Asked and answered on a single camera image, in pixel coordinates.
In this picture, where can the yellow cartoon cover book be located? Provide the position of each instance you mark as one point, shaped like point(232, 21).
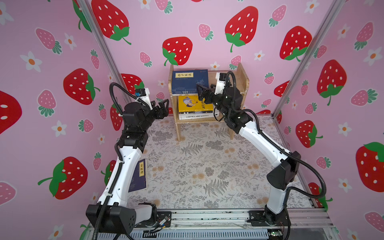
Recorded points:
point(192, 104)

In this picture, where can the blue book with figure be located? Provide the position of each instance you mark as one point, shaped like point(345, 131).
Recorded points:
point(189, 79)

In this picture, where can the wooden two-tier shelf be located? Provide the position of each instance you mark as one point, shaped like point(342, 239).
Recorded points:
point(242, 85)

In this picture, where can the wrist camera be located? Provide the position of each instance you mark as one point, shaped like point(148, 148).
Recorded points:
point(222, 83)
point(143, 97)

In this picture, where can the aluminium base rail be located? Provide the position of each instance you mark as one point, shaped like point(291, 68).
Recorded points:
point(238, 224)

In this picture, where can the dark purple book left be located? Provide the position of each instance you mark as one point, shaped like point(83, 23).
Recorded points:
point(139, 179)

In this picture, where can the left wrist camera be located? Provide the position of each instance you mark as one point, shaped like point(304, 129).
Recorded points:
point(143, 97)

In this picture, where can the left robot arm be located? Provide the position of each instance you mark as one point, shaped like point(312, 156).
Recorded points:
point(110, 214)

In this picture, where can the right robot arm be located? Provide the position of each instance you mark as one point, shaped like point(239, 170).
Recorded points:
point(246, 124)

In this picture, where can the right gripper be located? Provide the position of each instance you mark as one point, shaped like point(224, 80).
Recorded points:
point(203, 95)

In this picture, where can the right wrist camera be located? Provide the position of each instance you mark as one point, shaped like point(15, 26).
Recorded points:
point(222, 83)

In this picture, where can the white hardcover book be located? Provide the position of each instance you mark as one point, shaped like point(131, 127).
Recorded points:
point(191, 116)

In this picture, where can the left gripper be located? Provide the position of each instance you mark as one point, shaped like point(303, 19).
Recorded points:
point(155, 113)

